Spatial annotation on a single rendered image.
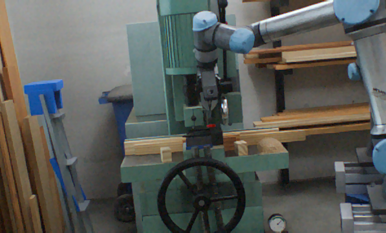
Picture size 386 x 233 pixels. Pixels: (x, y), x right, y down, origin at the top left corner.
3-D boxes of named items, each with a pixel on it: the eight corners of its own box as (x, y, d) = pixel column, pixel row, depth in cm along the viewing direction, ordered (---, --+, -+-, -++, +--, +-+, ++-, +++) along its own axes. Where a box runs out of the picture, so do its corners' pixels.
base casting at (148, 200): (140, 216, 191) (137, 192, 190) (150, 173, 248) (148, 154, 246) (264, 205, 191) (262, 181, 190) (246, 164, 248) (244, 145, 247)
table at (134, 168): (117, 191, 180) (116, 174, 179) (127, 167, 210) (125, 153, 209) (295, 175, 180) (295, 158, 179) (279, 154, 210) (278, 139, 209)
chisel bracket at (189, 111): (185, 131, 198) (183, 109, 197) (185, 124, 212) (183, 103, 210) (205, 129, 198) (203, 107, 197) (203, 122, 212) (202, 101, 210)
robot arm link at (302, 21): (390, -25, 153) (242, 21, 179) (382, -26, 144) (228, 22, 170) (399, 14, 154) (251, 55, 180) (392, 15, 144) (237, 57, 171)
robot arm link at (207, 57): (218, 51, 167) (193, 53, 167) (219, 63, 170) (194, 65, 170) (216, 39, 173) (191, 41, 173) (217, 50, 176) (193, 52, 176)
